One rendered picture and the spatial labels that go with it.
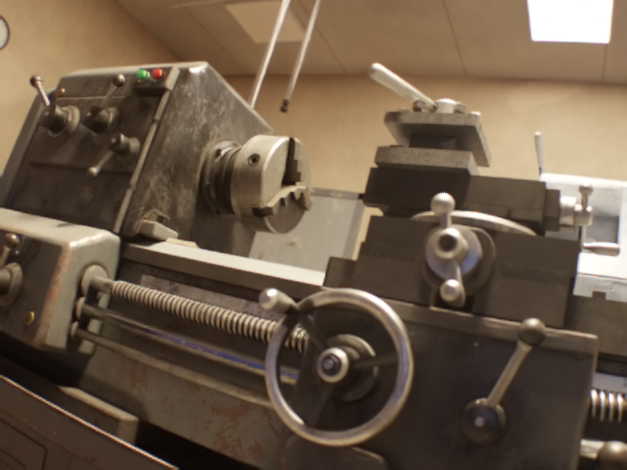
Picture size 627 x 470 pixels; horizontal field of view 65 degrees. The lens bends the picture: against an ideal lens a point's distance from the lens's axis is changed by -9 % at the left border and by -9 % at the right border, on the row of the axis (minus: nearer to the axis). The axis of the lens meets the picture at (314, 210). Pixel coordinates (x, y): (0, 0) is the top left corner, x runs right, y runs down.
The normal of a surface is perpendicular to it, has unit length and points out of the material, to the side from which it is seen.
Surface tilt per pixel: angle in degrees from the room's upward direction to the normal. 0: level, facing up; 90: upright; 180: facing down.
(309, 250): 90
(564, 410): 90
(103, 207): 90
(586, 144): 90
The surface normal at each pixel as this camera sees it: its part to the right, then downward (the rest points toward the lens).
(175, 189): 0.88, 0.11
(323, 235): -0.40, -0.35
